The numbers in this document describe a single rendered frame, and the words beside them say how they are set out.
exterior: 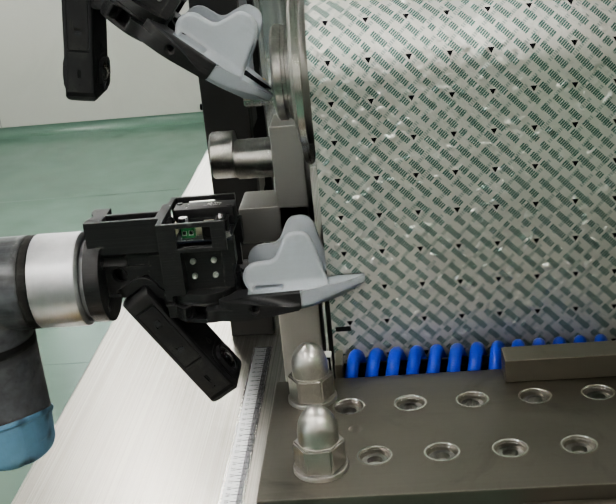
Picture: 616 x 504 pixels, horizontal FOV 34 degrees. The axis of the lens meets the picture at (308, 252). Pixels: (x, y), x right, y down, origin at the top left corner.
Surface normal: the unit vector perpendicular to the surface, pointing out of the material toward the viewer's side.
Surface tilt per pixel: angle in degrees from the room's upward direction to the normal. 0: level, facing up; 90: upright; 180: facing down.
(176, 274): 90
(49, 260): 44
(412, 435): 0
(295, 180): 90
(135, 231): 90
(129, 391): 0
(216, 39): 90
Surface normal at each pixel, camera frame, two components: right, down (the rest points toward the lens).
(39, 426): 0.87, 0.14
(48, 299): -0.05, 0.40
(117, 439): -0.09, -0.94
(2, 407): 0.31, 0.30
